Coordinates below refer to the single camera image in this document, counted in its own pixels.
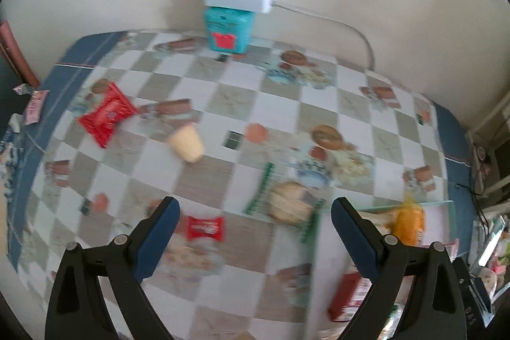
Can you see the teal tin box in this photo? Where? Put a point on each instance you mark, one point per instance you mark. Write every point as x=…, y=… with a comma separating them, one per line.
x=229, y=29

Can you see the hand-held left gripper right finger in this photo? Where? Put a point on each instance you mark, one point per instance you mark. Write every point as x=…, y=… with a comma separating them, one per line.
x=354, y=240

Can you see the clear round biscuit packet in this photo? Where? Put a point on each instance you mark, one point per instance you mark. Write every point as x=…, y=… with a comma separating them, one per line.
x=287, y=202

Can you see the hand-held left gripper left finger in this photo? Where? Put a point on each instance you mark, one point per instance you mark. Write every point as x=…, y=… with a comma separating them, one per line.
x=157, y=240

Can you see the yellow jelly cup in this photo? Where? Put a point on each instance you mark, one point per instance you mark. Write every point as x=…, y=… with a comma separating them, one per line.
x=186, y=143

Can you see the checkered tablecloth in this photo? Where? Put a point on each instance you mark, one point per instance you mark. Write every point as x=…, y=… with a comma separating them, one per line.
x=247, y=101

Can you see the brown chair back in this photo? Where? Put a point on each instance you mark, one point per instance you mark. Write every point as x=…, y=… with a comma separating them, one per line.
x=16, y=49

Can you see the pink candy wrapper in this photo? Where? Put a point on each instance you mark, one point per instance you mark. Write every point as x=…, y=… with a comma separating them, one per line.
x=36, y=107

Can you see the red white snack packet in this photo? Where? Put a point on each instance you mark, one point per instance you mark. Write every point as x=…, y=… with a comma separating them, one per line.
x=348, y=294

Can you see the orange snack bag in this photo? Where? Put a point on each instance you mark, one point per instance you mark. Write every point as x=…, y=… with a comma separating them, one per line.
x=408, y=222

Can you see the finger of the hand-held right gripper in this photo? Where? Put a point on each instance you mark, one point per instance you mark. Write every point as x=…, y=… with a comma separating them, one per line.
x=483, y=294

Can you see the pile of plastic packaging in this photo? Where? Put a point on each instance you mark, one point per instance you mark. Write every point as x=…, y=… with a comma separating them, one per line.
x=494, y=248

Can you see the silver wrapper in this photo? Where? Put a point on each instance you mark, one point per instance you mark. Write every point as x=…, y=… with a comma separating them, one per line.
x=24, y=89

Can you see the small red candy packet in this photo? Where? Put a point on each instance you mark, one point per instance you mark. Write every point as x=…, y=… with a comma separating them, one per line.
x=205, y=227

